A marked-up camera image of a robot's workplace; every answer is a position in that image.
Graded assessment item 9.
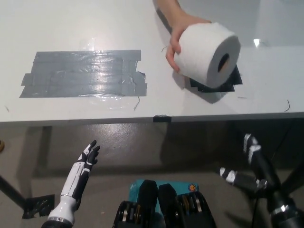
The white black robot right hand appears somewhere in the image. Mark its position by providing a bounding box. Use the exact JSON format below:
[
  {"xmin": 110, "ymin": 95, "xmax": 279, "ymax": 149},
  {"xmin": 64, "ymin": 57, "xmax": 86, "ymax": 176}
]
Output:
[{"xmin": 219, "ymin": 133, "xmax": 294, "ymax": 212}]

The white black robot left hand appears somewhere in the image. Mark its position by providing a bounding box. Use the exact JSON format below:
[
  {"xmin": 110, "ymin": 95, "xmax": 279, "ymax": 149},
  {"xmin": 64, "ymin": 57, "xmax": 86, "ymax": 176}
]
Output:
[{"xmin": 48, "ymin": 140, "xmax": 101, "ymax": 224}]

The person's bare hand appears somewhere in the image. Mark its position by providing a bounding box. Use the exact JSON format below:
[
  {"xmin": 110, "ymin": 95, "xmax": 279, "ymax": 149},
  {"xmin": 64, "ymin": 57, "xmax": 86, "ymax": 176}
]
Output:
[{"xmin": 165, "ymin": 14, "xmax": 212, "ymax": 73}]

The white toilet paper roll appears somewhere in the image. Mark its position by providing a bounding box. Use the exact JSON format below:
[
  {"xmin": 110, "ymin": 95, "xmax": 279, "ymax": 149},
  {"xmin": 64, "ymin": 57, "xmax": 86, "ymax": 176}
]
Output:
[{"xmin": 173, "ymin": 21, "xmax": 241, "ymax": 89}]

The black ribbed robot body block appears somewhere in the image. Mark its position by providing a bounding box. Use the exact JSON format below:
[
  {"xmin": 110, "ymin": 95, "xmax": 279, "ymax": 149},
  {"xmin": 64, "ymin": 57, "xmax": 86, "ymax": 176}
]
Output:
[
  {"xmin": 113, "ymin": 179, "xmax": 165, "ymax": 228},
  {"xmin": 157, "ymin": 183, "xmax": 217, "ymax": 228}
]

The teal robot body top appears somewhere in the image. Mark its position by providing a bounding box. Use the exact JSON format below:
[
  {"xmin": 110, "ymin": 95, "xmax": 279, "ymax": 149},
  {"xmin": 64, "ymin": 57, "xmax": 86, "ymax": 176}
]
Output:
[{"xmin": 129, "ymin": 178, "xmax": 199, "ymax": 212}]

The black diagonal table strut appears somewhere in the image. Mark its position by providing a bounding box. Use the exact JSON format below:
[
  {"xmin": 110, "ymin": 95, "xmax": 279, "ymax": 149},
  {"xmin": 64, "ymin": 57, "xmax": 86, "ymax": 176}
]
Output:
[{"xmin": 0, "ymin": 174, "xmax": 26, "ymax": 210}]

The black tape square patch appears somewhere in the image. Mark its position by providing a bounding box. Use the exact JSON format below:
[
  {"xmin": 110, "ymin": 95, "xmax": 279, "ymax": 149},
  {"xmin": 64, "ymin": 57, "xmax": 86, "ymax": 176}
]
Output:
[{"xmin": 189, "ymin": 65, "xmax": 244, "ymax": 93}]

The thin black cable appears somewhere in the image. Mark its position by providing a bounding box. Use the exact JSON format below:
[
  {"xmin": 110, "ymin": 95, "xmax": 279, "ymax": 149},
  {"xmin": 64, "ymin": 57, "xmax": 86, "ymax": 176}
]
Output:
[{"xmin": 269, "ymin": 122, "xmax": 296, "ymax": 168}]

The thick black cable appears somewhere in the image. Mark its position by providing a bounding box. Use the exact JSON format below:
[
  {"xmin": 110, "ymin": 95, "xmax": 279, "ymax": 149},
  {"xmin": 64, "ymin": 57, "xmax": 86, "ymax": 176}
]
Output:
[{"xmin": 254, "ymin": 196, "xmax": 260, "ymax": 228}]

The grey duct tape patch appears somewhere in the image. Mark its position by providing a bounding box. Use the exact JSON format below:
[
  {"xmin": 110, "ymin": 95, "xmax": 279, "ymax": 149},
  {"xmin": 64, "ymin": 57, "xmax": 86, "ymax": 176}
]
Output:
[{"xmin": 19, "ymin": 49, "xmax": 148, "ymax": 99}]

